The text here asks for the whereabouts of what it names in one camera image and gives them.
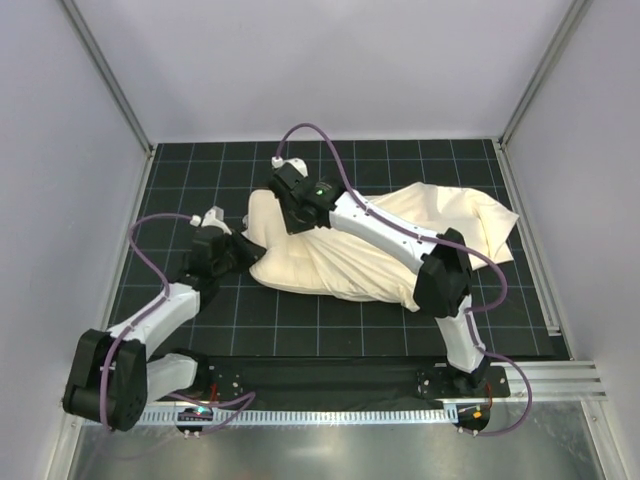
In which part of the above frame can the left aluminium frame post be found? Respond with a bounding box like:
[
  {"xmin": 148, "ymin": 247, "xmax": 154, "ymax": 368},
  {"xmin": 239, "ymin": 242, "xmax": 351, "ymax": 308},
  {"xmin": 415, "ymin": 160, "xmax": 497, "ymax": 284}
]
[{"xmin": 58, "ymin": 0, "xmax": 153, "ymax": 156}]

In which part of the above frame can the right aluminium frame post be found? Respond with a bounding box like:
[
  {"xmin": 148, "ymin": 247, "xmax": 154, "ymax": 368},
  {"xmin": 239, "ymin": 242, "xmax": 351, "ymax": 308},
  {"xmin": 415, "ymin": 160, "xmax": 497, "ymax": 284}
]
[{"xmin": 498, "ymin": 0, "xmax": 593, "ymax": 147}]

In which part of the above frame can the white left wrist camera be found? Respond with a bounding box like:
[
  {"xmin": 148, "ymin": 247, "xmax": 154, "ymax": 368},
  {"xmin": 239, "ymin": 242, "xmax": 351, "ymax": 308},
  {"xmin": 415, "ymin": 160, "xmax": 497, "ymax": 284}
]
[{"xmin": 189, "ymin": 206, "xmax": 231, "ymax": 235}]

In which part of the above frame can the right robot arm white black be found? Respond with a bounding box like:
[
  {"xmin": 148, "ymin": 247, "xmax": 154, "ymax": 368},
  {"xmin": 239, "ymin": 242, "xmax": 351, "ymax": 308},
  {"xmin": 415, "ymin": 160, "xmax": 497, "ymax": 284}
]
[{"xmin": 268, "ymin": 157, "xmax": 490, "ymax": 396}]

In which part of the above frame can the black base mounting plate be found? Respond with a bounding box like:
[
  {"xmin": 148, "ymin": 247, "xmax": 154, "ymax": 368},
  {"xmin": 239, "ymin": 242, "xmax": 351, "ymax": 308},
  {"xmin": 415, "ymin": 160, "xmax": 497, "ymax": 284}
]
[{"xmin": 181, "ymin": 356, "xmax": 511, "ymax": 410}]

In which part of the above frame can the slotted grey cable duct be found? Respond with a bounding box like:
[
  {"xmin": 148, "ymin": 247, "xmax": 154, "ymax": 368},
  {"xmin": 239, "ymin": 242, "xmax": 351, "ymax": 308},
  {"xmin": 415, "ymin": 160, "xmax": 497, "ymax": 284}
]
[{"xmin": 137, "ymin": 405, "xmax": 457, "ymax": 427}]

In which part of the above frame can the cream pillow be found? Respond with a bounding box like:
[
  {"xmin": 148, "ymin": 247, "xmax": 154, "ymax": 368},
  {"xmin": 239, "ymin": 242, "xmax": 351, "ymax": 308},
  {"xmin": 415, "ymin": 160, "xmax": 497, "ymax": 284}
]
[{"xmin": 245, "ymin": 190, "xmax": 357, "ymax": 301}]

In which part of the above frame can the cream pillowcase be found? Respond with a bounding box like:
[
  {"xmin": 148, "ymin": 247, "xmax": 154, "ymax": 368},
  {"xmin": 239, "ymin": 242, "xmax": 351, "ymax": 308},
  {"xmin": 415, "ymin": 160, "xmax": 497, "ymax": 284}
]
[{"xmin": 269, "ymin": 183, "xmax": 519, "ymax": 317}]

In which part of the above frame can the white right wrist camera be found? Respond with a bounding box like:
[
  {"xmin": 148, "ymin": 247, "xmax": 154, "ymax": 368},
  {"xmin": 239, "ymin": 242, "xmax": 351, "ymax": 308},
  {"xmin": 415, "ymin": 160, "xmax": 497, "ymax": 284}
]
[{"xmin": 271, "ymin": 156, "xmax": 309, "ymax": 177}]

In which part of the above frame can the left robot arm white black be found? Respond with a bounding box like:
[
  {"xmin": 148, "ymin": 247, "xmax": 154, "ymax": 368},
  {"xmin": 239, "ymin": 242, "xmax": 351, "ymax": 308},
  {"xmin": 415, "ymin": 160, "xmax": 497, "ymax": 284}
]
[{"xmin": 62, "ymin": 226, "xmax": 266, "ymax": 431}]

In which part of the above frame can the aluminium front rail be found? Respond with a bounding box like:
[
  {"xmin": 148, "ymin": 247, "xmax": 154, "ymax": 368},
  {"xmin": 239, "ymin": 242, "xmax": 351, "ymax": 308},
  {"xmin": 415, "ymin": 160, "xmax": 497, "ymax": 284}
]
[{"xmin": 492, "ymin": 360, "xmax": 607, "ymax": 402}]

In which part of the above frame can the aluminium frame post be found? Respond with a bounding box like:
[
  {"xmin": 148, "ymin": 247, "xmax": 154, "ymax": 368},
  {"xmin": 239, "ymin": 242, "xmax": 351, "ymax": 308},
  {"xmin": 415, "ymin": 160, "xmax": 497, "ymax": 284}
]
[
  {"xmin": 58, "ymin": 0, "xmax": 153, "ymax": 156},
  {"xmin": 498, "ymin": 0, "xmax": 593, "ymax": 147}
]

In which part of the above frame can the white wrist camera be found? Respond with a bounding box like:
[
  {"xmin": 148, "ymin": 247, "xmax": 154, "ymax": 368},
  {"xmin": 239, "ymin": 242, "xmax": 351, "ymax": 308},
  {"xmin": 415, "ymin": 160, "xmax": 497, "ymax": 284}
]
[
  {"xmin": 271, "ymin": 156, "xmax": 309, "ymax": 177},
  {"xmin": 189, "ymin": 206, "xmax": 231, "ymax": 235}
]

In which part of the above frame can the black grid mat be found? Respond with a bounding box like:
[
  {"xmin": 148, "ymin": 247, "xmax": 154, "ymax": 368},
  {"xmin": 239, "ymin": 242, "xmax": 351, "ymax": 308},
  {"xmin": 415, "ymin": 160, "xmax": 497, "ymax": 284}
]
[{"xmin": 111, "ymin": 139, "xmax": 568, "ymax": 360}]

